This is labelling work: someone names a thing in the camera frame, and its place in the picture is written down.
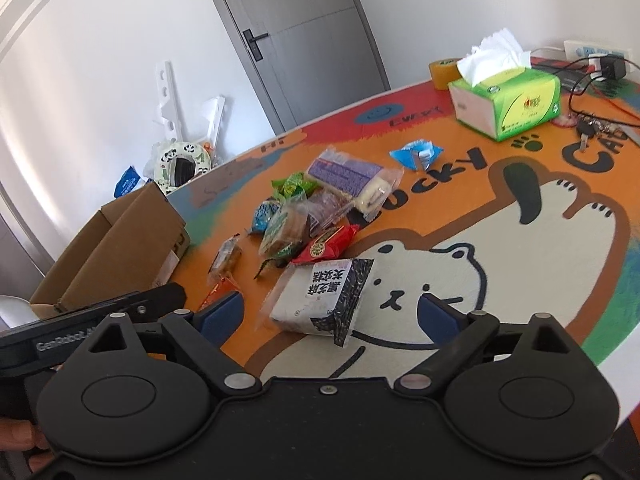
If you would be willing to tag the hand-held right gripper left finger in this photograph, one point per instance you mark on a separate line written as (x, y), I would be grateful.
(220, 317)

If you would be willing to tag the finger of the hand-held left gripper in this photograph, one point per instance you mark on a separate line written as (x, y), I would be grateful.
(165, 297)

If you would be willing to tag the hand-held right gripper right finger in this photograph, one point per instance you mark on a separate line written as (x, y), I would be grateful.
(436, 316)

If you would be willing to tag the orange thin snack wrapper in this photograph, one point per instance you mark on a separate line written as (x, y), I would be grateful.
(215, 292)

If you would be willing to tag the brown snack stick packet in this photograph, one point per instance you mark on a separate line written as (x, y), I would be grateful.
(225, 257)

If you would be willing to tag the large cardboard box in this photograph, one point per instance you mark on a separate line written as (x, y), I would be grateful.
(125, 240)

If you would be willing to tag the black and white snack packet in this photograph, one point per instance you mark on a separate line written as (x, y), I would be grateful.
(310, 300)

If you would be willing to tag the green brown cake packet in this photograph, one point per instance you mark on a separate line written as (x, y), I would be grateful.
(282, 232)

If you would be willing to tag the blue snack packet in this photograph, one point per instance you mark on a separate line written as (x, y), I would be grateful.
(262, 215)

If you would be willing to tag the red snack packet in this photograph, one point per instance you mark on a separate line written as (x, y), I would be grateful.
(325, 245)

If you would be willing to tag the light green snack packet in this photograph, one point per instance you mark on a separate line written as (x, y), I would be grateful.
(294, 187)

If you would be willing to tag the clear brown cake packet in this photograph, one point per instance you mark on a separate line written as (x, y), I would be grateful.
(325, 210)

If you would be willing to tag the small blue white packet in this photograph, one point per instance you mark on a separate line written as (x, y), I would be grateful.
(410, 152)

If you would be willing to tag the purple bread package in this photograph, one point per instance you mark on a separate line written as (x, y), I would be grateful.
(345, 175)

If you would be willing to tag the person's left hand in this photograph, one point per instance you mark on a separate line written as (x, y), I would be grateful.
(17, 435)

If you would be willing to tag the white round object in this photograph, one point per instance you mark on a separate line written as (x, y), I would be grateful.
(12, 312)

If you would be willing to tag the colourful printed table mat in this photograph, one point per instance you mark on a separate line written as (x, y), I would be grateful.
(450, 210)

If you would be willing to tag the blue plastic bag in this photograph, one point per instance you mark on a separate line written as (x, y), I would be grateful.
(127, 180)

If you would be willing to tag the crumpled clear plastic bag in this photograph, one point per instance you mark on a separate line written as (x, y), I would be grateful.
(152, 160)

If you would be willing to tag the panda print toilet seat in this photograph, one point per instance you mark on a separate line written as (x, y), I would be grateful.
(200, 160)

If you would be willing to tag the short white plastic panel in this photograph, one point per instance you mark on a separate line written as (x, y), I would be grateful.
(215, 115)

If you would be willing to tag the tall white plastic panel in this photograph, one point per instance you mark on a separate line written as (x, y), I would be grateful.
(167, 95)

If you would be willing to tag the green tissue box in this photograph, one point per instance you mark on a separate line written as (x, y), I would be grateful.
(510, 105)

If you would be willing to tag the key bunch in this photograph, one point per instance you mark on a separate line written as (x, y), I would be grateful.
(582, 130)

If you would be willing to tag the yellow tape roll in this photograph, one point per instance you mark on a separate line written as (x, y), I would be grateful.
(442, 77)

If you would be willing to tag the grey door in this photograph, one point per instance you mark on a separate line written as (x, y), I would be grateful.
(300, 35)

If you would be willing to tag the white power strip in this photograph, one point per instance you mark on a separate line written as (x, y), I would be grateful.
(575, 50)

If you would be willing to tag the black plug-in charger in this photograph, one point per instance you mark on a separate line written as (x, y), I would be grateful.
(607, 67)

